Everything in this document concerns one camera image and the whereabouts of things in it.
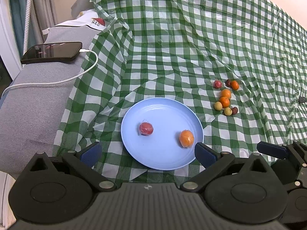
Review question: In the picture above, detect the black smartphone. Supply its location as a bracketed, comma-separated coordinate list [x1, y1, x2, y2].
[21, 42, 83, 65]

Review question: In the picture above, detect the white printed pillow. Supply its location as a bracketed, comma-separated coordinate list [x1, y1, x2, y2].
[52, 9, 113, 32]

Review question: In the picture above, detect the grey fabric sofa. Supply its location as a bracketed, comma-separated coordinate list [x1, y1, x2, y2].
[0, 25, 101, 174]

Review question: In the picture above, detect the green checked tablecloth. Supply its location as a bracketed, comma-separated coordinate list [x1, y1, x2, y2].
[53, 0, 307, 187]

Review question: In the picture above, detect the orange wrapped candy on plate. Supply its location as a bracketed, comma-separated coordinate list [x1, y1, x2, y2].
[179, 130, 195, 148]

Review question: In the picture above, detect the teal curtain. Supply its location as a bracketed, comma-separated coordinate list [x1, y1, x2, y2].
[8, 0, 29, 55]

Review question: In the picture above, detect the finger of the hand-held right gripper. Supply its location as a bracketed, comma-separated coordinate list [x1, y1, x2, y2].
[257, 140, 307, 172]

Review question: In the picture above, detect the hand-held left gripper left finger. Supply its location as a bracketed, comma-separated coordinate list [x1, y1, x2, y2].
[29, 141, 118, 192]

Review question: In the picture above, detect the light blue plate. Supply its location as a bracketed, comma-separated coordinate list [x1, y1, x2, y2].
[120, 97, 204, 171]

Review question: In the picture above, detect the white perforated pole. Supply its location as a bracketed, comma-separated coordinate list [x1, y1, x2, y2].
[22, 0, 33, 56]

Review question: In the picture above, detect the white charging cable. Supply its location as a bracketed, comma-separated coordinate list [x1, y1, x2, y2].
[0, 49, 98, 101]

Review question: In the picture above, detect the grey curtain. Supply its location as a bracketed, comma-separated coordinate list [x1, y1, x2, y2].
[30, 0, 57, 45]

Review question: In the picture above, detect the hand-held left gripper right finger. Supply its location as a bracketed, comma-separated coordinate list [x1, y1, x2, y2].
[180, 142, 272, 192]

